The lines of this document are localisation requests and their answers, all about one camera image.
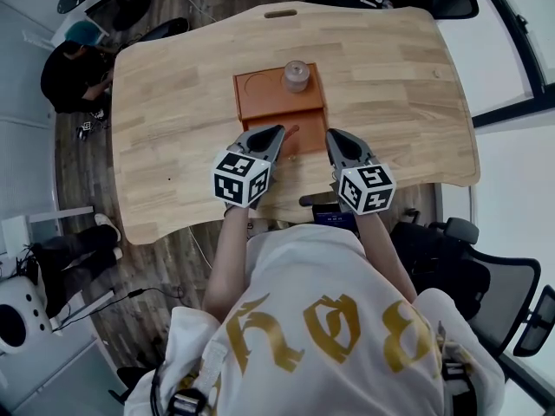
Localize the white round device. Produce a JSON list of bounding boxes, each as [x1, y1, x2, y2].
[[0, 275, 54, 355]]

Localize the desk control panel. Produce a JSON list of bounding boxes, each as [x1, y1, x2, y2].
[[313, 208, 356, 228]]

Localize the person's right forearm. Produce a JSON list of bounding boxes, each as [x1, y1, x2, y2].
[[355, 212, 418, 308]]

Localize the orange box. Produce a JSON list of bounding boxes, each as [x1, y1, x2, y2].
[[232, 62, 329, 156]]

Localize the person's left forearm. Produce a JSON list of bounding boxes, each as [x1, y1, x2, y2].
[[202, 204, 255, 322]]

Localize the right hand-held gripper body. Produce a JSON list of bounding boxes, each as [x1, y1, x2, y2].
[[324, 127, 397, 216]]

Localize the white shirt with gold print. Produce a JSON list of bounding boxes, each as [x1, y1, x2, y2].
[[124, 223, 506, 416]]

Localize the black chest harness buckle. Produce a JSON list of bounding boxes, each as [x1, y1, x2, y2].
[[166, 387, 207, 416]]

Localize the black mesh office chair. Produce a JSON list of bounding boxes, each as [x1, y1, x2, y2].
[[388, 217, 555, 359]]

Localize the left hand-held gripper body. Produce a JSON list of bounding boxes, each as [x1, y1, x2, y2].
[[211, 123, 287, 211]]

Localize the clear plastic jar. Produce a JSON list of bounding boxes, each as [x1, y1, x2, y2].
[[282, 60, 310, 94]]

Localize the black bag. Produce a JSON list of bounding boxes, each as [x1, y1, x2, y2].
[[139, 16, 191, 43]]

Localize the black floor cable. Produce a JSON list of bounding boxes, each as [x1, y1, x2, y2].
[[50, 286, 187, 334]]

